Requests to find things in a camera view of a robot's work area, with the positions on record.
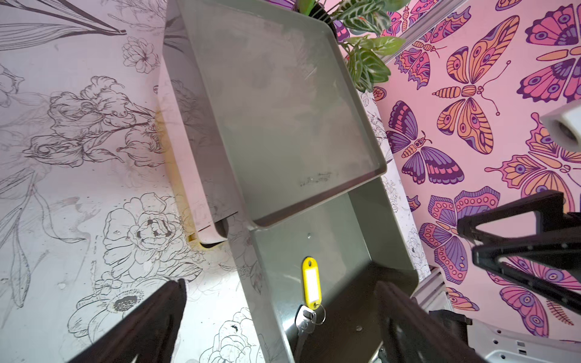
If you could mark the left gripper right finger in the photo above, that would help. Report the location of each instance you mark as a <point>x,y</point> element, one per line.
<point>410,334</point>

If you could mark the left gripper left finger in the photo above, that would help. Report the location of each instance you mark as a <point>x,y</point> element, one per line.
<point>148,334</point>

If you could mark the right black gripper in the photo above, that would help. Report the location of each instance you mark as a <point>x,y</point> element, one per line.
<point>550,268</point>

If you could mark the keys with yellow tag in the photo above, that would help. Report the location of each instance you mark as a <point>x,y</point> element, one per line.
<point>312,313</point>

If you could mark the green top drawer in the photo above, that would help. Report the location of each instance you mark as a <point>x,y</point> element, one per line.
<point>356,241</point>

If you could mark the green three-drawer cabinet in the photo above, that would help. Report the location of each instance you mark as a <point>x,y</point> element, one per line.
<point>259,116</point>

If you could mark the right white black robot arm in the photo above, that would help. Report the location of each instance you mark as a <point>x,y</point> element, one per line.
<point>453,255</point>

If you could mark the potted green plant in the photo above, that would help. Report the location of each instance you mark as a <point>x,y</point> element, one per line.
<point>364,53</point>

